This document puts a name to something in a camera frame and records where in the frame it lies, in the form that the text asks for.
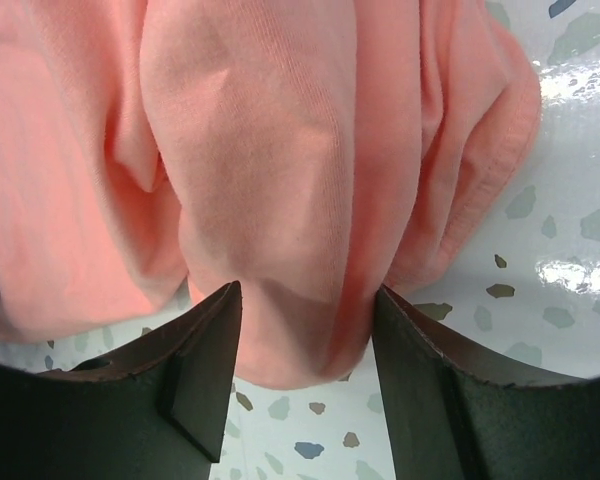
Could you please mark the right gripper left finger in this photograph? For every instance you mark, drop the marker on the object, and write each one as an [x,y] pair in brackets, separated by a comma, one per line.
[154,408]

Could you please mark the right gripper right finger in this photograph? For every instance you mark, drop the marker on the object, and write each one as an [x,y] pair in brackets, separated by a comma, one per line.
[457,410]

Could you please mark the salmon pink t-shirt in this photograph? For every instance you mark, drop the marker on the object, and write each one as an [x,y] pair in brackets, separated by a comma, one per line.
[311,150]

